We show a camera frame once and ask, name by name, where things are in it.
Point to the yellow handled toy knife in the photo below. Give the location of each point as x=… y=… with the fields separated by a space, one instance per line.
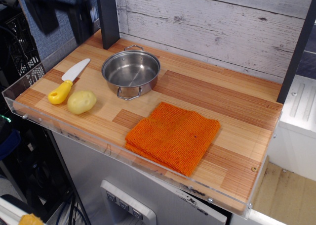
x=59 y=95

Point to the yellow toy potato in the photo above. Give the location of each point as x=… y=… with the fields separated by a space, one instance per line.
x=81 y=101

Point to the white toy sink counter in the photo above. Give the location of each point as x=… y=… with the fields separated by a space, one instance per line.
x=293 y=144

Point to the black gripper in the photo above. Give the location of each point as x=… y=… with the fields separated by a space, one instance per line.
x=44 y=15

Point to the orange folded cloth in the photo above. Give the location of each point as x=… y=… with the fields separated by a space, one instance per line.
x=173 y=137

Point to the yellow object bottom left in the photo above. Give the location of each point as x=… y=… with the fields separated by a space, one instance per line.
x=30 y=219

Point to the black plastic crate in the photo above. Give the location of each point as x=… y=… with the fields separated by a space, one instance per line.
x=22 y=50

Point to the clear acrylic table guard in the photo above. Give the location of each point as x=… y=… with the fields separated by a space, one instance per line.
x=245 y=106

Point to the stainless steel pot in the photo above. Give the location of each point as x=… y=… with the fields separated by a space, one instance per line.
x=131 y=73

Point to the dark right frame post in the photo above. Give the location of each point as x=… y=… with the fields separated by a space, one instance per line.
x=298 y=52

